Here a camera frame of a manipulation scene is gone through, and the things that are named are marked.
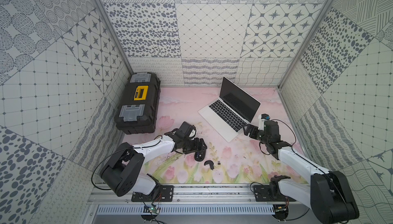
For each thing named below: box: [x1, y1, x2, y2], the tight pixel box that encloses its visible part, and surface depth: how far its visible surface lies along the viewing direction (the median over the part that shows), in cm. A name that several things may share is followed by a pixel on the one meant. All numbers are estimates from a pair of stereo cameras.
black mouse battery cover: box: [203, 160, 215, 171], surface depth 85 cm
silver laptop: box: [198, 76, 261, 143], surface depth 106 cm
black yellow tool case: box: [114, 72, 161, 135], surface depth 92 cm
